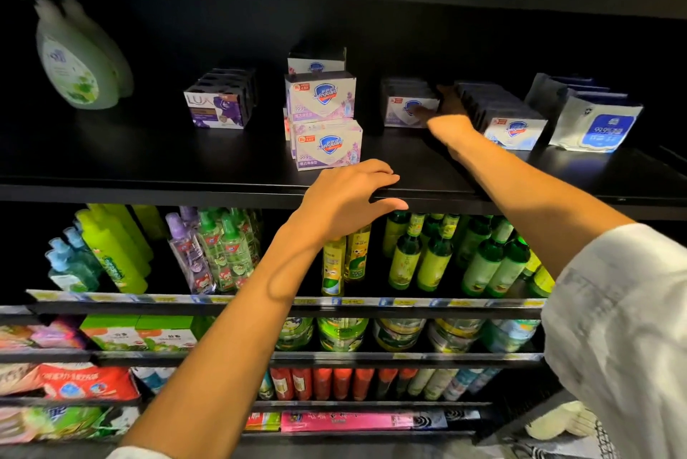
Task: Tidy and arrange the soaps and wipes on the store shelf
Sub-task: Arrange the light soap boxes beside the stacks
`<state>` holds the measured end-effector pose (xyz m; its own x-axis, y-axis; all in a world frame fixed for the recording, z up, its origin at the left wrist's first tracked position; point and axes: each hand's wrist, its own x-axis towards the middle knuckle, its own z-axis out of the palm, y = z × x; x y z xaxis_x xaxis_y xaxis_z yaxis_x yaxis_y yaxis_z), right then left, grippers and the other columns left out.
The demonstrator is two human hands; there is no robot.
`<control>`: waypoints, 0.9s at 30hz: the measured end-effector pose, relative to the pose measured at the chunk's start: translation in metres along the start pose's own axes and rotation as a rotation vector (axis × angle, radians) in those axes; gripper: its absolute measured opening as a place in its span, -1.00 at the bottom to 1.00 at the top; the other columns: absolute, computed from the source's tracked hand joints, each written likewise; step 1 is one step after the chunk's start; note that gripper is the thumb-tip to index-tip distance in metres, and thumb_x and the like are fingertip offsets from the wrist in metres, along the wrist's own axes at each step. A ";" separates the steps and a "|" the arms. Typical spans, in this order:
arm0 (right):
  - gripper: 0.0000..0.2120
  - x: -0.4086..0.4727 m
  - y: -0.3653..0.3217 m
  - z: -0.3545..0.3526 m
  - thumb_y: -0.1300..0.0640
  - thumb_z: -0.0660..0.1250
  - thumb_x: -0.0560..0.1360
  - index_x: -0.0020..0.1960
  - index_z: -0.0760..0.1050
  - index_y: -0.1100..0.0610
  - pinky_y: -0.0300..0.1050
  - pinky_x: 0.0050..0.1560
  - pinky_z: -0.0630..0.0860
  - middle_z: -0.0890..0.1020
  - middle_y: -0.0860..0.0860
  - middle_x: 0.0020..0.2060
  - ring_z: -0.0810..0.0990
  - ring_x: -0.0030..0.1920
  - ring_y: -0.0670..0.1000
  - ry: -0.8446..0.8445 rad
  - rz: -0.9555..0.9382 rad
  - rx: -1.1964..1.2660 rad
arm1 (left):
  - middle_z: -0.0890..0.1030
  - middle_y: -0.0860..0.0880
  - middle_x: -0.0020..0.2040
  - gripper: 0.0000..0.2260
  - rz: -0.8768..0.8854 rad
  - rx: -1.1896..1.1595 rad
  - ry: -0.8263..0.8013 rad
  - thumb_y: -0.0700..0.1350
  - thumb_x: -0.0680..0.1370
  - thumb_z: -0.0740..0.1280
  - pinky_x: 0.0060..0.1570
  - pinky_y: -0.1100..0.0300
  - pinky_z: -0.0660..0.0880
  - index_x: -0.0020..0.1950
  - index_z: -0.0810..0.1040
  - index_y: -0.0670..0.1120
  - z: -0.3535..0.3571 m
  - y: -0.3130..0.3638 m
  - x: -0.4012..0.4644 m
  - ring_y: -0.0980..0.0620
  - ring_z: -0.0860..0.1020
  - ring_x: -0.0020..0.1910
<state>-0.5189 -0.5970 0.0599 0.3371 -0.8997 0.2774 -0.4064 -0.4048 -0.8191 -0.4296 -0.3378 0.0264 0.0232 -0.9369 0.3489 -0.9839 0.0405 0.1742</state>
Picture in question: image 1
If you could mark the person's right hand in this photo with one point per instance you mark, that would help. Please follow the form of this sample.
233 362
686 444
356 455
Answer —
453 131

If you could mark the person's left hand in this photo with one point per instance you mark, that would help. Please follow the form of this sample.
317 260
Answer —
344 206

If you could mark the single white pink soap box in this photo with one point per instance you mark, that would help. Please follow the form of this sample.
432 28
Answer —
320 97
327 144

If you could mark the black store shelf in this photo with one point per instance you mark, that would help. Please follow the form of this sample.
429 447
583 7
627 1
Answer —
107 169

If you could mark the pale green pump soap bottle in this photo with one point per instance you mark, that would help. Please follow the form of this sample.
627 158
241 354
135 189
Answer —
81 56

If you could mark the person's left forearm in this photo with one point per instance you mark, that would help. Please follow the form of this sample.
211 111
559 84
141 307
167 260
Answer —
215 367

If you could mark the row of white pink soap boxes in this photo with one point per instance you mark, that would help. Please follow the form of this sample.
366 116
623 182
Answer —
408 105

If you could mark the row of white blue soap boxes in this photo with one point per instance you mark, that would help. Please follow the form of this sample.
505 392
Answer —
505 121

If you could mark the green lidded wipe tub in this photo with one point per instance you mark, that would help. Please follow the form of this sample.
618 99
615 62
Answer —
510 335
342 333
294 332
399 333
455 335

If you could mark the row of white upright packs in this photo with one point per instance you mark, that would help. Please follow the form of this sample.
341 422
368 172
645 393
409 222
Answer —
596 121

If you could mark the row of white red soap boxes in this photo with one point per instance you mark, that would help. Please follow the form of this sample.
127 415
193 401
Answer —
317 58

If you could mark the row of purple soap boxes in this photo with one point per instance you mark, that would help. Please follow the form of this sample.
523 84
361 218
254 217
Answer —
220 105

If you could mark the row of white small bottles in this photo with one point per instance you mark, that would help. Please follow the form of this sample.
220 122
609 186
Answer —
451 381

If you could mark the long pink packet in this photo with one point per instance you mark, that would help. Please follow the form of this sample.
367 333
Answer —
344 421

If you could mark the green white box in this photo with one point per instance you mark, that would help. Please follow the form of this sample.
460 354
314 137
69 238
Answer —
166 333
113 333

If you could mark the yellow red packets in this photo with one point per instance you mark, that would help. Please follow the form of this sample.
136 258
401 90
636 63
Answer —
263 421

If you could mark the cream white pouch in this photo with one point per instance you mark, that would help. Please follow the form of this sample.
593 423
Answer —
560 419

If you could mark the red snack packet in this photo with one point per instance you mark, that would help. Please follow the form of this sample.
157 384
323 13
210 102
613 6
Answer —
86 384

